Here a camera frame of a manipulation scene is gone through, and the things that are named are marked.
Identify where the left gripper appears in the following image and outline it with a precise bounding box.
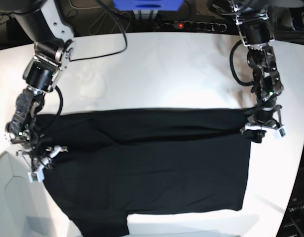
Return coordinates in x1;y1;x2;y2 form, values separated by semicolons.
240;105;283;143

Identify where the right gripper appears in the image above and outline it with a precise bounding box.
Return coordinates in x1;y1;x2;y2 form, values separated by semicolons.
16;145;68;172

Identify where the black T-shirt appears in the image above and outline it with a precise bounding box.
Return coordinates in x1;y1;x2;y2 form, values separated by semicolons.
35;109;256;237

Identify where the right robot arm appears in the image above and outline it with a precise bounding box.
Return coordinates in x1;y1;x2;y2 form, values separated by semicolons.
5;0;76;176

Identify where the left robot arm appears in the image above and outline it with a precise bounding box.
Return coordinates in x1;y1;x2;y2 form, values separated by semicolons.
228;0;285;143

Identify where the black power strip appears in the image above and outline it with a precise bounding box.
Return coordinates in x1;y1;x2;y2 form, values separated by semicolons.
164;21;227;33

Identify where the blue box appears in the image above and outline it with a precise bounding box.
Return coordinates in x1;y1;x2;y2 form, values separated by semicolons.
113;0;184;11

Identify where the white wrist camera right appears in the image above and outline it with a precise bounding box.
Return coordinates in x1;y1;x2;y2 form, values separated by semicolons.
27;170;44;183

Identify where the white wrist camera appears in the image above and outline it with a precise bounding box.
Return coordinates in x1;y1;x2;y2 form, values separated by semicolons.
27;170;44;183
274;125;286;139

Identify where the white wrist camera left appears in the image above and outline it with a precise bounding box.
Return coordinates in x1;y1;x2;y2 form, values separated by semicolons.
274;125;286;139

